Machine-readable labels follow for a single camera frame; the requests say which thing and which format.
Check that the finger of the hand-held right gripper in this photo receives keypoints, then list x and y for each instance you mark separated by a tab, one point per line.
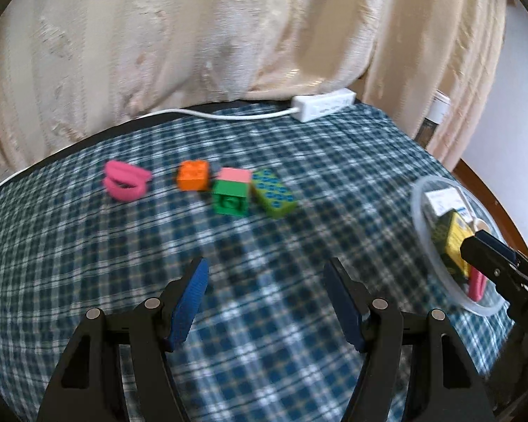
488	255

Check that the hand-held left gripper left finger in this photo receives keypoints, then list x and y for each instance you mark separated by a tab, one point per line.
189	303

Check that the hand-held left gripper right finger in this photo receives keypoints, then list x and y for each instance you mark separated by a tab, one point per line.
343	303

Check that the dark green yellow box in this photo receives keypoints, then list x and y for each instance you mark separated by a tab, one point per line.
455	237

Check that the clear plastic container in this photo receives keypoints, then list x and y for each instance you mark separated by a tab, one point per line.
416	211

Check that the white paper box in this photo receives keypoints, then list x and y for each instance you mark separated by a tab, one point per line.
442	202

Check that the blue plaid cloth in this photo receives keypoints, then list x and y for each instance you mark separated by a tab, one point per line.
268	237

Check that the green toy brick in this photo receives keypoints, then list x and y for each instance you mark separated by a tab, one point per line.
229	198

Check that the orange toy brick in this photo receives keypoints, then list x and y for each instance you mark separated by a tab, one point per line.
193	176

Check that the curled pink clay piece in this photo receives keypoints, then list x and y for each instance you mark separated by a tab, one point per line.
123	193

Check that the light green dotted block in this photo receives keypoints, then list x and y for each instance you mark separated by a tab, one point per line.
273	193

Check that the pink toy brick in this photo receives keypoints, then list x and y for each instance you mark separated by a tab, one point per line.
235	175

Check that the white capped bottle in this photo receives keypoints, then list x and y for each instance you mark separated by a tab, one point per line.
440	103

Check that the white power strip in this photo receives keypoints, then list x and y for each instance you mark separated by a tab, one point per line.
321	105

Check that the cream patterned curtain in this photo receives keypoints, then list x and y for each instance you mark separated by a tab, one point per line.
202	30

